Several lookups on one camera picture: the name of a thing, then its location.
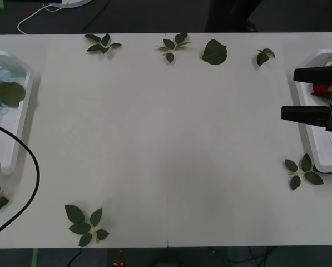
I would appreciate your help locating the red rose with green stem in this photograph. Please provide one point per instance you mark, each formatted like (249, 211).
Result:
(320, 89)

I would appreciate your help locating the small curled green leaf twig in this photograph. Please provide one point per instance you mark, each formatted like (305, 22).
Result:
(261, 58)

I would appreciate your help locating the red and yellow button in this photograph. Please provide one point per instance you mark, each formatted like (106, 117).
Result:
(118, 262)

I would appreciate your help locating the shallow white box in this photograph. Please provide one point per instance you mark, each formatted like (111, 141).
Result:
(15, 125)
(321, 144)

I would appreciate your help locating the single large green leaf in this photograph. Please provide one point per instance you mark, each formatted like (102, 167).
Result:
(214, 53)

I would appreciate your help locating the white round base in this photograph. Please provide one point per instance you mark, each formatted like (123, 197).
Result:
(74, 2)

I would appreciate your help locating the green tape strip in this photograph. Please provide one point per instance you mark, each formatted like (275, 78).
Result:
(35, 257)

